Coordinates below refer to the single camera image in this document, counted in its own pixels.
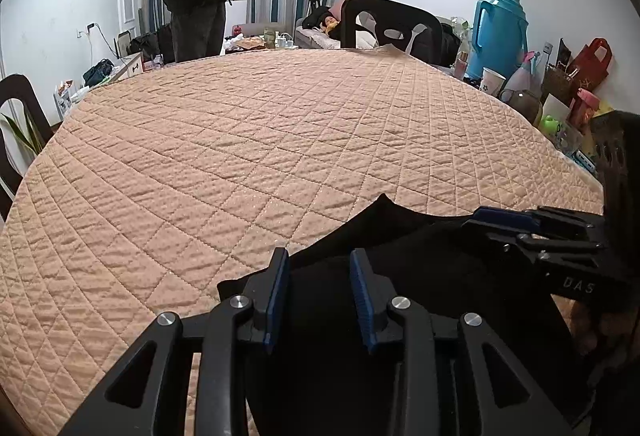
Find red gift bag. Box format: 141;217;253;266
567;38;614;93

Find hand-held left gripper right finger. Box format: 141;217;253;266
349;247;576;436

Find black pants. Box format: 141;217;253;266
216;193;608;436

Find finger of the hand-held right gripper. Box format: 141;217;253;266
472;206;607;243
460;217;604;263

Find white low cabinet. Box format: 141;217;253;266
54;51;147;118

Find white card box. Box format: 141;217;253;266
540;94;572;123

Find glass jar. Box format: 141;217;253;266
500;89;544;125

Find black bag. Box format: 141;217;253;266
126;31;162;63

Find wall socket with cable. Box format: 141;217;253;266
76;22;119;56

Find grey sofa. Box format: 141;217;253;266
294;24;347;50

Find black handbag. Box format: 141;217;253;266
82;59;116;88

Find black backpack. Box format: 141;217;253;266
425;23;462;68

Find pink tumbler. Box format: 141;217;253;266
570;89;602;123

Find person's right hand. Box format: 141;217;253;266
570;301;608;358

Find green potted plant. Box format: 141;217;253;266
0;113;47;158

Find black plastic chair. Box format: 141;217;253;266
340;0;444;63
0;74;54;223

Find beige quilted blanket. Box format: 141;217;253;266
0;45;608;436

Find wicker basket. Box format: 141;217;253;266
542;66;577;106

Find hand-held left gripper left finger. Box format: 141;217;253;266
57;247;292;436

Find teal thermos jug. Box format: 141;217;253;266
470;0;532;83

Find white paper cup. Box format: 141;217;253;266
480;68;507;96

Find pale pink bottle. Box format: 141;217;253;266
507;60;539;93

